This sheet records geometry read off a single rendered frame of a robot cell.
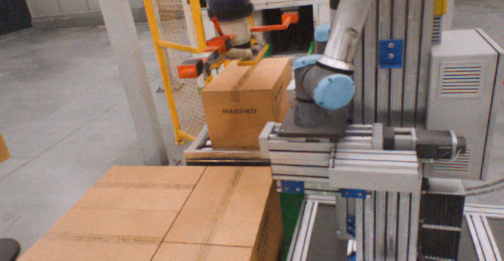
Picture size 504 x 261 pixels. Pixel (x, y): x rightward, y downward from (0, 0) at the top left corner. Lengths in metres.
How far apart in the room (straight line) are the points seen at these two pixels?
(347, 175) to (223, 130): 1.05
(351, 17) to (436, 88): 0.44
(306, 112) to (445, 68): 0.46
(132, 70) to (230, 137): 1.14
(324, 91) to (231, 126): 1.08
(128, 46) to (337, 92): 2.06
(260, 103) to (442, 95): 0.94
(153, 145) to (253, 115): 1.35
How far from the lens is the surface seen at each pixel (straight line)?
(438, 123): 1.46
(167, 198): 1.96
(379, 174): 1.23
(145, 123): 3.12
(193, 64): 1.39
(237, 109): 2.05
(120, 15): 2.91
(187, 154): 2.21
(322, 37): 1.72
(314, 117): 1.29
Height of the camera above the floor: 1.61
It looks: 24 degrees down
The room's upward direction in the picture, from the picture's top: 8 degrees counter-clockwise
